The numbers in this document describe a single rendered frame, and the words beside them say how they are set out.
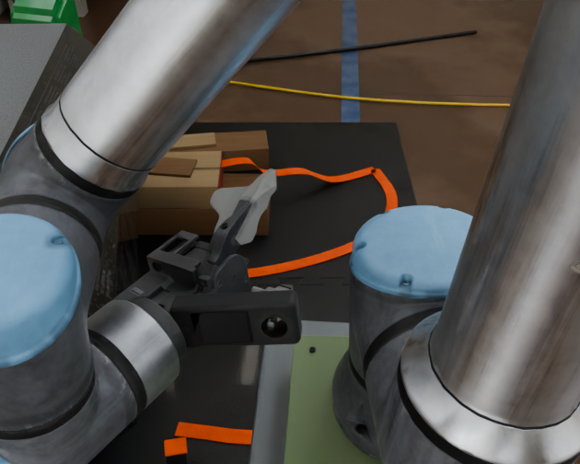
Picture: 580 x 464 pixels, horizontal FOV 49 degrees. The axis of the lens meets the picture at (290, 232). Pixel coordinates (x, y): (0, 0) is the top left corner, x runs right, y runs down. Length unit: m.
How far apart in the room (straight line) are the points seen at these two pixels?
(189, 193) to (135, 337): 1.87
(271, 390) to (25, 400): 0.54
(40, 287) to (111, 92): 0.14
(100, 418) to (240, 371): 1.52
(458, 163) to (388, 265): 2.42
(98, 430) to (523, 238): 0.33
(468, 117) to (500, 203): 3.01
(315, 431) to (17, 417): 0.44
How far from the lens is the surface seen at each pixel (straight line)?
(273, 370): 0.96
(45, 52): 2.01
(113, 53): 0.45
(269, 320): 0.56
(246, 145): 2.81
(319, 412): 0.83
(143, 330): 0.54
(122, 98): 0.45
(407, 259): 0.62
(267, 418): 0.91
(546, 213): 0.37
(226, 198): 0.65
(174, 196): 2.40
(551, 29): 0.35
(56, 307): 0.40
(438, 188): 2.83
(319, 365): 0.87
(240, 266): 0.62
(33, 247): 0.42
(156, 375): 0.55
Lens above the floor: 1.60
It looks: 40 degrees down
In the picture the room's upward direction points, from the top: straight up
